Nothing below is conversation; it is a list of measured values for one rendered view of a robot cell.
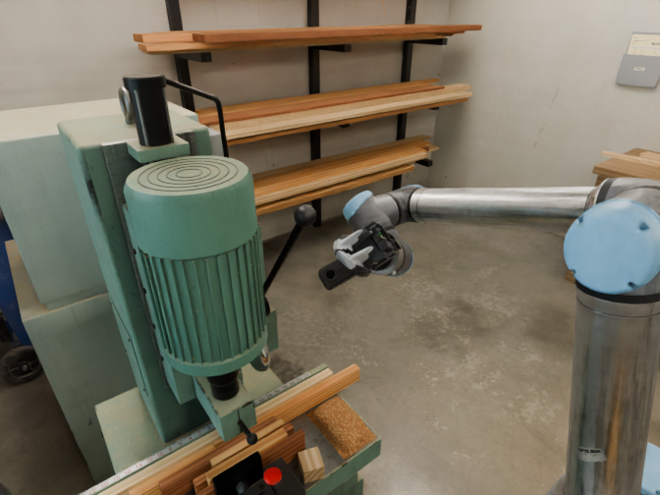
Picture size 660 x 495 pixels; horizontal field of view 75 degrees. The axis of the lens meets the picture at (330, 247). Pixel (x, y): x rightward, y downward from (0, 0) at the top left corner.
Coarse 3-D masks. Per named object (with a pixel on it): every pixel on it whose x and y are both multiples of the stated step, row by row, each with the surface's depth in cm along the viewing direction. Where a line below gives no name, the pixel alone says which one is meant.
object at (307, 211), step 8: (304, 208) 64; (312, 208) 65; (296, 216) 64; (304, 216) 64; (312, 216) 64; (296, 224) 67; (304, 224) 64; (296, 232) 68; (288, 240) 71; (296, 240) 70; (288, 248) 72; (280, 256) 75; (280, 264) 77; (272, 272) 80; (272, 280) 83; (264, 288) 86; (264, 296) 95; (264, 304) 94
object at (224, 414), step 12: (204, 384) 83; (240, 384) 83; (204, 396) 81; (240, 396) 80; (204, 408) 85; (216, 408) 78; (228, 408) 78; (240, 408) 78; (252, 408) 80; (216, 420) 79; (228, 420) 78; (252, 420) 82; (228, 432) 79; (240, 432) 81
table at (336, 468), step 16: (304, 416) 97; (304, 432) 93; (320, 432) 93; (320, 448) 90; (368, 448) 90; (288, 464) 87; (336, 464) 87; (352, 464) 88; (320, 480) 84; (336, 480) 87
